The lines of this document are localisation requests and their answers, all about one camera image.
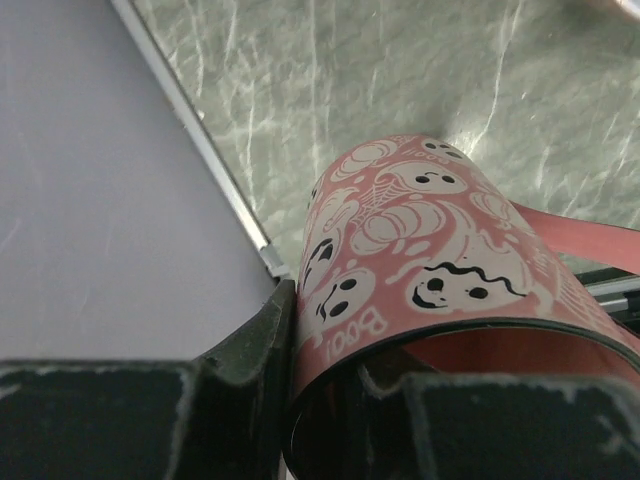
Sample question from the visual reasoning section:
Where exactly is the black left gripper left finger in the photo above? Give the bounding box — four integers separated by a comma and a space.
1, 280, 296, 479

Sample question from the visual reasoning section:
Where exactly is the pink patterned mug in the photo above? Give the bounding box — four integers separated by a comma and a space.
284, 135, 639, 479

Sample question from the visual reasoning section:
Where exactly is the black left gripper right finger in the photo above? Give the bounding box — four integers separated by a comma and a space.
357, 367, 639, 479

